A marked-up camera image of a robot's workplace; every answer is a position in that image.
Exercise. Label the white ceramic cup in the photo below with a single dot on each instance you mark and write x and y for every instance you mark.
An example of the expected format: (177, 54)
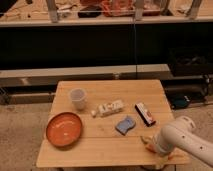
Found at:
(78, 98)

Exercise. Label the red cloth on shelf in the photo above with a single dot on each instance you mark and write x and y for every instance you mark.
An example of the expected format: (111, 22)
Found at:
(117, 8)

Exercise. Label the wooden table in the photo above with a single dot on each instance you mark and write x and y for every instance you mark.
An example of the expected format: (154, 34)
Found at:
(101, 144)

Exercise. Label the grey metal rail bench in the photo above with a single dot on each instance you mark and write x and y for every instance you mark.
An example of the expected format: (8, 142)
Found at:
(51, 76)

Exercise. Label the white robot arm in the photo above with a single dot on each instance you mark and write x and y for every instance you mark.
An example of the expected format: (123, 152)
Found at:
(179, 134)

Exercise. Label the blue sponge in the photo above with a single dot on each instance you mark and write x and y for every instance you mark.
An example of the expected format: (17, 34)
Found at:
(125, 125)

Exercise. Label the orange bowl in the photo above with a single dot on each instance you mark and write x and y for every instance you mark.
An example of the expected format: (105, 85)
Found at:
(64, 129)

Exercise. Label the black red white box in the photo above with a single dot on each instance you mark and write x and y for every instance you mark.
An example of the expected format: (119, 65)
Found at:
(145, 114)

